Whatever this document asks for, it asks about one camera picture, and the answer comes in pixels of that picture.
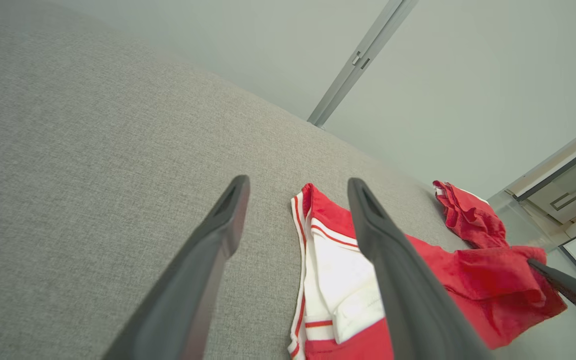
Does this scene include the red shorts white trim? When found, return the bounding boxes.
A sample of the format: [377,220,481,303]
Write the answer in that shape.
[432,180,511,250]

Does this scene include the grey wall partition post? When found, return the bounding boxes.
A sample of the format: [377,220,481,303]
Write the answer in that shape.
[307,0,419,128]

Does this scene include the grey cabinet with handle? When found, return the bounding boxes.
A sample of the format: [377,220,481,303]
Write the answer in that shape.
[505,116,576,225]

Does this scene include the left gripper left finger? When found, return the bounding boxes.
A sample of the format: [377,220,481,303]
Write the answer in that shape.
[100,174,252,360]

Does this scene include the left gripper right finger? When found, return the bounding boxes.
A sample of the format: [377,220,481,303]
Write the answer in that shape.
[346,177,494,360]

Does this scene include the red jersey white sleeves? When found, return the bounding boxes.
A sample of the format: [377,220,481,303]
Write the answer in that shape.
[287,182,569,360]

